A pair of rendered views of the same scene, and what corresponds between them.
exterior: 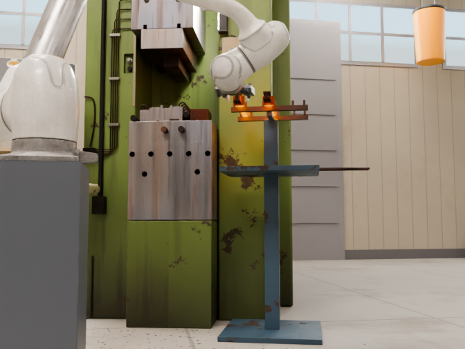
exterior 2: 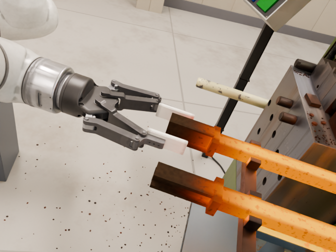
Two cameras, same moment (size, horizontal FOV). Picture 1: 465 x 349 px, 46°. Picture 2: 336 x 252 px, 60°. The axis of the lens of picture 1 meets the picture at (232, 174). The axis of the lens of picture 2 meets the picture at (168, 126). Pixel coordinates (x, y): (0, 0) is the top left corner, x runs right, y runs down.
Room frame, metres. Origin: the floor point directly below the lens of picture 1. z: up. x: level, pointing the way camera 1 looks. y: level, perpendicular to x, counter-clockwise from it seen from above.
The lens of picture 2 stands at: (2.02, -0.41, 1.28)
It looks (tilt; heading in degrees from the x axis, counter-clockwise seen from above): 41 degrees down; 84
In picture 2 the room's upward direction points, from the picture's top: 19 degrees clockwise
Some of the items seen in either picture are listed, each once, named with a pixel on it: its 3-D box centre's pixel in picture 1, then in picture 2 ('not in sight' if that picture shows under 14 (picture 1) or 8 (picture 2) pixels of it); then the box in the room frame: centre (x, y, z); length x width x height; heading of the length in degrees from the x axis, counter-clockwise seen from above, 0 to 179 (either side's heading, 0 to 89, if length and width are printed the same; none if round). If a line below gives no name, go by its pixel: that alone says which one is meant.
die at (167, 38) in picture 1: (170, 52); not in sight; (2.69, 0.31, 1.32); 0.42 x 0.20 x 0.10; 175
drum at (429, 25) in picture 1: (430, 36); not in sight; (6.43, -2.40, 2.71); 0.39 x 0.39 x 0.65
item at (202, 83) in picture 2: (79, 186); (243, 97); (2.42, 0.68, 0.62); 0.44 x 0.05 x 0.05; 175
